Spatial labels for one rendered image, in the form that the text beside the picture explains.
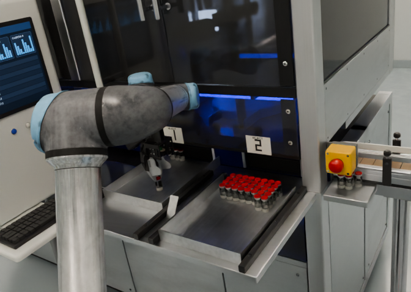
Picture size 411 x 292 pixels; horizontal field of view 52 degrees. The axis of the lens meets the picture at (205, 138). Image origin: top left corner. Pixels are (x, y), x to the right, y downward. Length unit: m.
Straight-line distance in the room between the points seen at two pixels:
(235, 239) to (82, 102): 0.57
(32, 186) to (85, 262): 0.96
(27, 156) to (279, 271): 1.01
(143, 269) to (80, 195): 1.31
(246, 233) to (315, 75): 0.46
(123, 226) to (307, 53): 0.73
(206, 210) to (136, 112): 0.59
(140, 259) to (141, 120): 1.33
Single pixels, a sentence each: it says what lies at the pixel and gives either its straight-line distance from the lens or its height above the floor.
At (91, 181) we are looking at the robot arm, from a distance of 0.82.
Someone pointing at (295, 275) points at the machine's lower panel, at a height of 0.53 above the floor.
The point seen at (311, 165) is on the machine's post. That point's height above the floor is 0.97.
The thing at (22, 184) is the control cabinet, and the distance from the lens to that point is 1.72.
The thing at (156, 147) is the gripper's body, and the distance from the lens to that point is 1.32.
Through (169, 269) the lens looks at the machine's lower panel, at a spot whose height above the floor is 0.36.
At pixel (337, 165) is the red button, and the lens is 1.22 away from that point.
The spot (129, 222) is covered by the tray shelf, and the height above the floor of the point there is 0.88.
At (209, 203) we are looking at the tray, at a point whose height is 0.88.
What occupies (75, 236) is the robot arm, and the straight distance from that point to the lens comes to 0.81.
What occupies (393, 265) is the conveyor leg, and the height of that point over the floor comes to 0.56.
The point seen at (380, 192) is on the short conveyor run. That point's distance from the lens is 1.40.
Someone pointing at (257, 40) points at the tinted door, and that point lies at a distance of 1.24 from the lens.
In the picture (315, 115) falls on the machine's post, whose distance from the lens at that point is 1.22.
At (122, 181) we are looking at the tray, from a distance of 1.54.
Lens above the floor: 1.57
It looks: 22 degrees down
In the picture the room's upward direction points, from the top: 9 degrees counter-clockwise
